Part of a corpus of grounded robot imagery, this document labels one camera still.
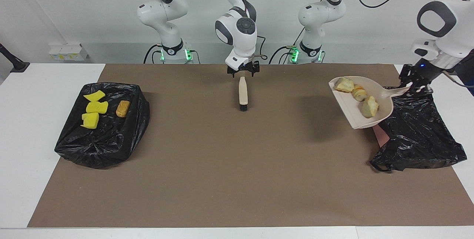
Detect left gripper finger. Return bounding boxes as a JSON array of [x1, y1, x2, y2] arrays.
[[413, 78, 434, 95], [398, 64, 418, 89]]

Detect beige hand brush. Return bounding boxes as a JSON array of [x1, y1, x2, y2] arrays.
[[238, 76, 250, 112]]

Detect beige foam chunk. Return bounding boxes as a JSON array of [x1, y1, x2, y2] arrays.
[[361, 96, 380, 119], [351, 85, 368, 102], [335, 77, 356, 93]]

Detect beige plastic dustpan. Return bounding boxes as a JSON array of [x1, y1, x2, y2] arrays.
[[328, 76, 412, 130]]

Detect orange-brown sponge lump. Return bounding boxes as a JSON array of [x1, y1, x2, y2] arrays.
[[116, 100, 131, 118]]

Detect yellow sponge piece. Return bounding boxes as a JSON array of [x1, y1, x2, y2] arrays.
[[83, 90, 106, 102], [81, 112, 100, 129], [86, 101, 109, 114]]

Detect black bag bin with pink box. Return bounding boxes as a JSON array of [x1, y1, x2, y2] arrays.
[[369, 92, 468, 173]]

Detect black bag lined trash bin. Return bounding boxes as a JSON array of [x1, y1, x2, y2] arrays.
[[54, 82, 151, 169]]

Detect pink box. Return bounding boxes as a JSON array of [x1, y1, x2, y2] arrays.
[[372, 124, 390, 147]]

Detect brown table mat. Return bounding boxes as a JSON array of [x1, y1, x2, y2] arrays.
[[27, 63, 474, 228]]

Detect black left base cable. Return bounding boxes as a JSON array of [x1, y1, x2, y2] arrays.
[[268, 45, 297, 65]]

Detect black base cable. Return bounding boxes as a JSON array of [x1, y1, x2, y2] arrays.
[[268, 45, 297, 65], [143, 44, 164, 64]]

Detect black right base cable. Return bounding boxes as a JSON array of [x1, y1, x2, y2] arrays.
[[143, 44, 164, 64]]

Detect white wall socket box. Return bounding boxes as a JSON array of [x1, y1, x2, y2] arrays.
[[49, 43, 90, 62]]

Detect black camera stand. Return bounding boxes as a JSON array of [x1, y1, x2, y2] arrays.
[[0, 43, 30, 73]]

